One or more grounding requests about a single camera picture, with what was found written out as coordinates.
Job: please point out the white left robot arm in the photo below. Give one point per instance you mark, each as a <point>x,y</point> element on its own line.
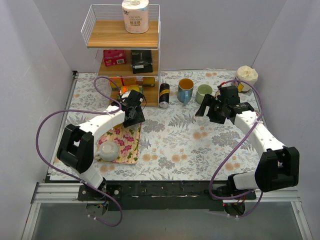
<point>77,146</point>

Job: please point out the wooden wire shelf rack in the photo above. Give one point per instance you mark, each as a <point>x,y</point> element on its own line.
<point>104,31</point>

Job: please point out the blue butterfly ceramic mug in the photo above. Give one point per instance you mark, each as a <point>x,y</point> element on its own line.
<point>185,90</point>

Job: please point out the orange yellow sponge pack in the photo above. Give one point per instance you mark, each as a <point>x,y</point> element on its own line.
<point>136,87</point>

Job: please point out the light green mug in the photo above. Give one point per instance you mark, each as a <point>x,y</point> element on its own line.
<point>202,90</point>

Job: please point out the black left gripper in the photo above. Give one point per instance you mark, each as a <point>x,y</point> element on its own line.
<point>136,116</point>

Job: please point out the floral tablecloth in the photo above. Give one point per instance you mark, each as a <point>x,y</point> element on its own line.
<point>177,145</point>

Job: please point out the cartoon jar with cloth lid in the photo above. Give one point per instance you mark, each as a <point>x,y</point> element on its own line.
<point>245,74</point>

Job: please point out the yellow box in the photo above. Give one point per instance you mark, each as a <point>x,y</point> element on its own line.
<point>116,83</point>
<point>128,81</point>
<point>149,81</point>

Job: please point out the wrapped toilet paper roll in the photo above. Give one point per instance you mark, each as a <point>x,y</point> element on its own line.
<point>136,16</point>

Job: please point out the red tissue box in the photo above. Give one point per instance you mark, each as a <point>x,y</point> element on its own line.
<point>112,57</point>

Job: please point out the black beverage can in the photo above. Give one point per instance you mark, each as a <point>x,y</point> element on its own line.
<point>164,95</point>

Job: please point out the cream ceramic mug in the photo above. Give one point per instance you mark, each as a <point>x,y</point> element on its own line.
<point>217,94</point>

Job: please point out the white ceramic mug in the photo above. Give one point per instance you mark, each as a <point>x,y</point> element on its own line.
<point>108,151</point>

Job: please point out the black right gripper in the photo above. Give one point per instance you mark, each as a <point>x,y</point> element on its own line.
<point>211,109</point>

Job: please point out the floral serving tray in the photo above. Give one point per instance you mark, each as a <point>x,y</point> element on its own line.
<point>128,141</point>

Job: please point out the black coffee bag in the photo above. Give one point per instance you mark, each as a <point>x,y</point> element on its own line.
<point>141,61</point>

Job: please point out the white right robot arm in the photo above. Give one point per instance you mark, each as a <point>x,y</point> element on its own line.
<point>278,167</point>

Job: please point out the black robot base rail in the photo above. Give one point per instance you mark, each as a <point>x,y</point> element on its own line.
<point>162,195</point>

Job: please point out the yellow box left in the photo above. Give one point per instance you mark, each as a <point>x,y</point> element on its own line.
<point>116,83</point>

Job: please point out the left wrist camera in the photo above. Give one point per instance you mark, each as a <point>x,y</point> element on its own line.
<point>122,95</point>

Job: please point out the yellow box middle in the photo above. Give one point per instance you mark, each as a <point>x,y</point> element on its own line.
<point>128,81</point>

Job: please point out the yellow box right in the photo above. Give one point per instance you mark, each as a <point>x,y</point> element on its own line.
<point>149,81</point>

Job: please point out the yellow mug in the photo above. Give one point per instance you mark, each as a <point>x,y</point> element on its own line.
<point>117,126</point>

